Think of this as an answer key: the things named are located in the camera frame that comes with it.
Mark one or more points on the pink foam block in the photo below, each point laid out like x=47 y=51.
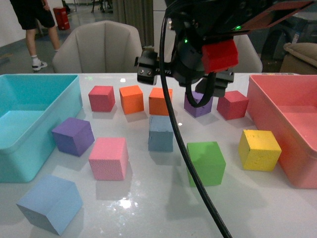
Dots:
x=109 y=158

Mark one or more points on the left orange foam block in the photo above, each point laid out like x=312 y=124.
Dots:
x=131 y=99

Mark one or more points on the orange foam block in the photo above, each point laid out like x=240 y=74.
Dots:
x=157 y=104
x=131 y=99

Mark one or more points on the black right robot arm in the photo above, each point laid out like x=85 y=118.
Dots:
x=196 y=38

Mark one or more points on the person in black clothes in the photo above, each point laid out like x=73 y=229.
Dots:
x=28 y=13

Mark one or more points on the yellow foam block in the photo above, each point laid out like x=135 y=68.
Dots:
x=258 y=150

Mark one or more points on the grey curtain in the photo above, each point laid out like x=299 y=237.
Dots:
x=137 y=13

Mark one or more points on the left grey chair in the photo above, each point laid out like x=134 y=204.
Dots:
x=99 y=47

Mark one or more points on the crimson foam block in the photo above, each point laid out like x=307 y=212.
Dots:
x=102 y=98

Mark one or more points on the green foam block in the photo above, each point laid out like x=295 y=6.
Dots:
x=208 y=161

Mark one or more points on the dark red foam block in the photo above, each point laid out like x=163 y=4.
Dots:
x=233 y=105

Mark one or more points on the beige sofa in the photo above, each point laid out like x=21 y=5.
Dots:
x=300 y=58

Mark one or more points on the grey chair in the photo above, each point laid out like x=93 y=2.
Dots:
x=249 y=61
x=99 y=47

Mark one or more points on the right grey chair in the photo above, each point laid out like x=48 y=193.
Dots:
x=249 y=61

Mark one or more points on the red camera mount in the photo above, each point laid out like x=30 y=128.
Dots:
x=220 y=56

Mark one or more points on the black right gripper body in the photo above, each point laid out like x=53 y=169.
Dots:
x=185 y=66

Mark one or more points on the right orange foam block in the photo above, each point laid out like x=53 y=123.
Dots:
x=157 y=104

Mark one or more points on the teal plastic bin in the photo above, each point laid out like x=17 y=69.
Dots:
x=31 y=106

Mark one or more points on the notched purple foam block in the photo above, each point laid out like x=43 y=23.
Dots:
x=197 y=112

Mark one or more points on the red bin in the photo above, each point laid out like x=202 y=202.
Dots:
x=61 y=18

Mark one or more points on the pink plastic bin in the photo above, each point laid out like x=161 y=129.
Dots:
x=286 y=105

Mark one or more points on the light blue foam block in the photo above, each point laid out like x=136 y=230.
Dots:
x=51 y=204
x=160 y=134

